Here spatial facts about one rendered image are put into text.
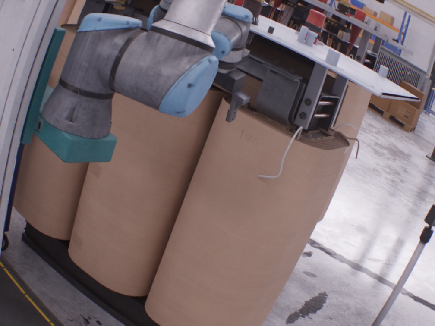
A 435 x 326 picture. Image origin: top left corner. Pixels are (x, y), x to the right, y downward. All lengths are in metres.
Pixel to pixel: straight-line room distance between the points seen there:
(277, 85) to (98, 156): 0.80
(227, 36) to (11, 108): 0.60
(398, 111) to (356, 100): 8.09
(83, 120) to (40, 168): 1.31
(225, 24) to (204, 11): 0.33
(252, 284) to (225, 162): 0.43
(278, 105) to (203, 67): 0.80
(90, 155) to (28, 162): 1.33
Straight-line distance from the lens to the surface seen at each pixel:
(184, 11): 1.40
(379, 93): 1.87
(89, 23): 1.45
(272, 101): 2.16
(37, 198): 2.80
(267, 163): 2.14
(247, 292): 2.31
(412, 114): 11.90
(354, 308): 3.80
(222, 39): 1.68
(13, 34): 1.56
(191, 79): 1.36
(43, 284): 2.83
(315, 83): 2.17
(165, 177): 2.39
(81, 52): 1.45
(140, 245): 2.50
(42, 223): 2.82
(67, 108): 1.47
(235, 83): 1.88
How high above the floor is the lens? 1.54
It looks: 16 degrees down
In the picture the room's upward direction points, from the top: 21 degrees clockwise
